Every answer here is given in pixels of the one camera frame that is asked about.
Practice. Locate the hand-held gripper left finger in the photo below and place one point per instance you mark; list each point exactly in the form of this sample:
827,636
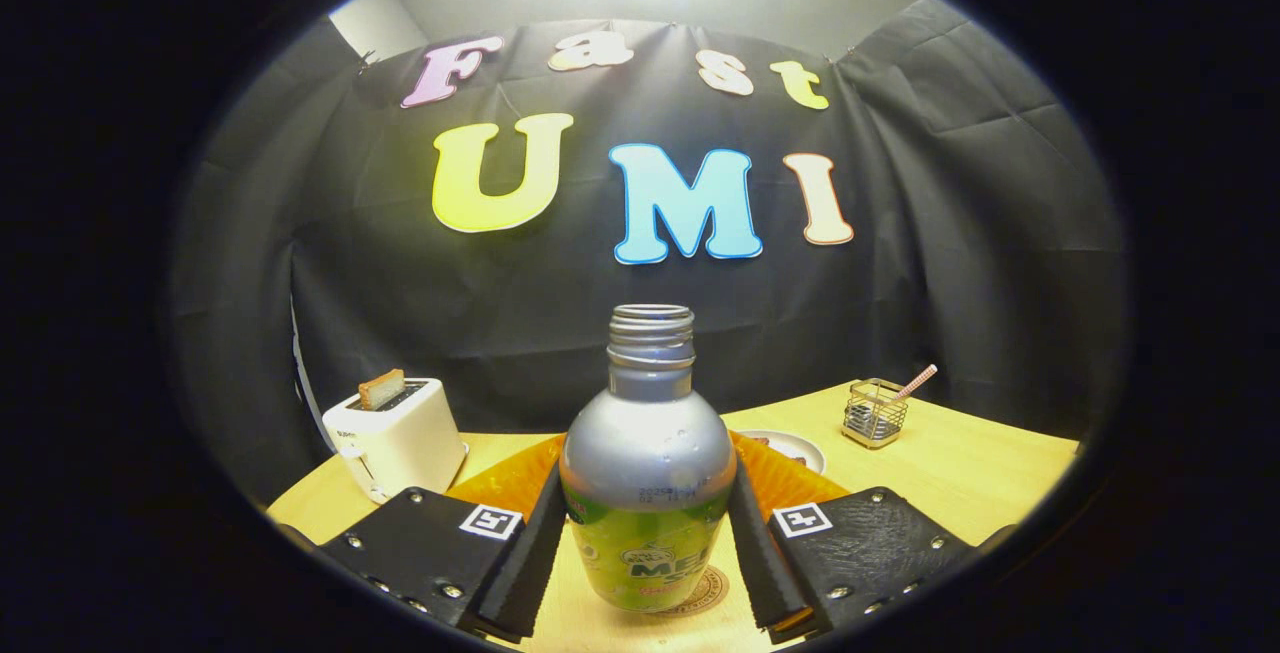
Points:
525,573

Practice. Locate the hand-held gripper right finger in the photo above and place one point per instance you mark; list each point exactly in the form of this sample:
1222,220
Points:
765,563

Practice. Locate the round cork coaster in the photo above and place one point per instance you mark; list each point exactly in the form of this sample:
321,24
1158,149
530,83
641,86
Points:
712,588

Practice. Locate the silver green-label juice bottle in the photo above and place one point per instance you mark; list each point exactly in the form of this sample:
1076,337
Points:
648,453

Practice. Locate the brown meat strip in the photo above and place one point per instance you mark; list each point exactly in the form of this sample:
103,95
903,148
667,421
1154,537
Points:
800,457
765,441

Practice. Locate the white oval plate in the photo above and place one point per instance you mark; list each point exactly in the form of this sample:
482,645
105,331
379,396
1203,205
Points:
810,448

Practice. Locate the white toaster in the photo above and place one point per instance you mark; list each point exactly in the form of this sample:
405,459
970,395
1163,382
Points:
400,443

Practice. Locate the wooden table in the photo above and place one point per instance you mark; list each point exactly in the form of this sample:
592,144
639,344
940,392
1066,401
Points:
950,493

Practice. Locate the toast slice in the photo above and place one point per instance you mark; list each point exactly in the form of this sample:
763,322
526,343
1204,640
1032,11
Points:
382,390

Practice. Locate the striped pink straw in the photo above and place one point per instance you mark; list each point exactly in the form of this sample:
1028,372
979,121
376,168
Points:
915,383

